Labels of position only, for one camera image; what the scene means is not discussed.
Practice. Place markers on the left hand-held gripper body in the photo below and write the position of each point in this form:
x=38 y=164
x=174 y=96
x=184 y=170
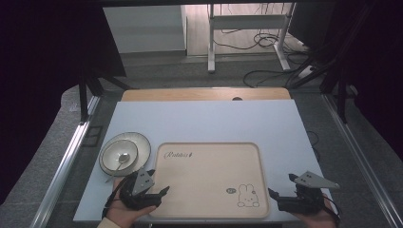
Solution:
x=137 y=193

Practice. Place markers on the white panel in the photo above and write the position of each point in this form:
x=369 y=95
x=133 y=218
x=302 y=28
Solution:
x=144 y=28

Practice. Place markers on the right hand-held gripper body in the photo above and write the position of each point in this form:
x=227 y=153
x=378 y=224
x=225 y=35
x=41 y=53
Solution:
x=302 y=199

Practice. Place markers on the person's right hand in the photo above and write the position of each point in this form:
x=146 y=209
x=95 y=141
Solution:
x=316 y=219

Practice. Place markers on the wooden desk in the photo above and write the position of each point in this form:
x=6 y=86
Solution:
x=196 y=94

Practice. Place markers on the round green-rimmed plate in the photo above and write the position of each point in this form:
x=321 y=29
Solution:
x=144 y=145

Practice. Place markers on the metal floor rail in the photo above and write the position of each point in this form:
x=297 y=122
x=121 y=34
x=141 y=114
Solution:
x=63 y=171
x=358 y=152

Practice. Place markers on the dark curtain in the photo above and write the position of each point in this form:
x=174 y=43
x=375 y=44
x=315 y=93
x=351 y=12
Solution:
x=38 y=63
x=380 y=63

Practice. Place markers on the white table board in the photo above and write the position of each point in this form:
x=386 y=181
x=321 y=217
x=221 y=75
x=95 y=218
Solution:
x=206 y=123

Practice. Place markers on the white power strip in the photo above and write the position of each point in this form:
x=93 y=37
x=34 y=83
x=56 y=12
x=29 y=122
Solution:
x=306 y=72

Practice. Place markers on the metal spoon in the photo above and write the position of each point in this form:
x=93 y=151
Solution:
x=123 y=157

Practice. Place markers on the white desk frame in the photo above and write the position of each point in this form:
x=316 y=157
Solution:
x=247 y=21

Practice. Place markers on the black metal stand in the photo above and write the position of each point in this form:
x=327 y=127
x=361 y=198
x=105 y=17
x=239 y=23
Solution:
x=84 y=95
x=340 y=91

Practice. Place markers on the beige tray with rabbit print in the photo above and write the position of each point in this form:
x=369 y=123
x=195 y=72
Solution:
x=202 y=180

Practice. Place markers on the person's left hand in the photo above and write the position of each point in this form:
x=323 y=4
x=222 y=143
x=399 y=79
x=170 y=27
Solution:
x=122 y=213

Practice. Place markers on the white ceramic bowl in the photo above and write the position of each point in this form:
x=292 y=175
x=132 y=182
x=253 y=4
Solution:
x=115 y=155

